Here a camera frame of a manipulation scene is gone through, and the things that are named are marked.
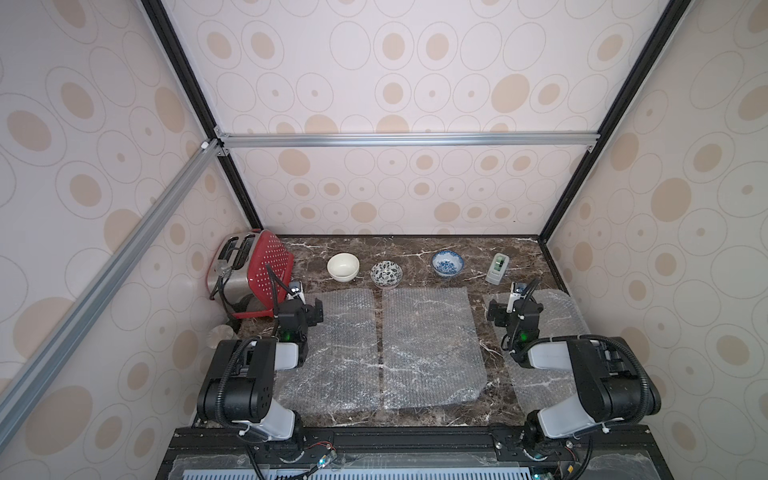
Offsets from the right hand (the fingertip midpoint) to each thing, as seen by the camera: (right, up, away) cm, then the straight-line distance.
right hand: (523, 302), depth 94 cm
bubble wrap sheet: (-2, -23, -10) cm, 25 cm away
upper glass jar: (-86, -6, -17) cm, 88 cm away
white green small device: (-4, +11, +12) cm, 17 cm away
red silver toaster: (-83, +12, -5) cm, 84 cm away
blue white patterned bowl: (-21, +12, +16) cm, 29 cm away
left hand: (-68, +2, 0) cm, 68 cm away
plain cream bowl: (-59, +11, +13) cm, 61 cm away
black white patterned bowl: (-43, +8, +12) cm, 46 cm away
